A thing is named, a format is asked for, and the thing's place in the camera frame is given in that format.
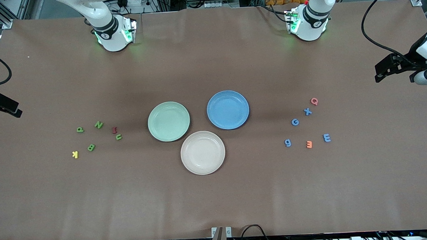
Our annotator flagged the blue plate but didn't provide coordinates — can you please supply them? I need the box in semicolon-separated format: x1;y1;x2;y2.
206;89;251;131

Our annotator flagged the metal table edge bracket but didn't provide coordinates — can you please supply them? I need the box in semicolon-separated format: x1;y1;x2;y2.
208;226;232;240

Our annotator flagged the black looped cable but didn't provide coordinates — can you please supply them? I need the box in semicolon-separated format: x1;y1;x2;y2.
239;224;277;240

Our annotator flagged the light green plate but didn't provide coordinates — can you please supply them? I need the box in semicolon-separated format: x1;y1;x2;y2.
147;101;192;143

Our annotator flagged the pale pink plate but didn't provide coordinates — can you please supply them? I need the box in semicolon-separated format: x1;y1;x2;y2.
179;130;227;176

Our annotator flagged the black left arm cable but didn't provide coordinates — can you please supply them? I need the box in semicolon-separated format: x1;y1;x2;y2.
360;0;419;65

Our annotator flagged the base connector box green light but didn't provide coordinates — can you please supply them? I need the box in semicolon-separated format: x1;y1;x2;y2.
284;9;301;34
122;18;138;44

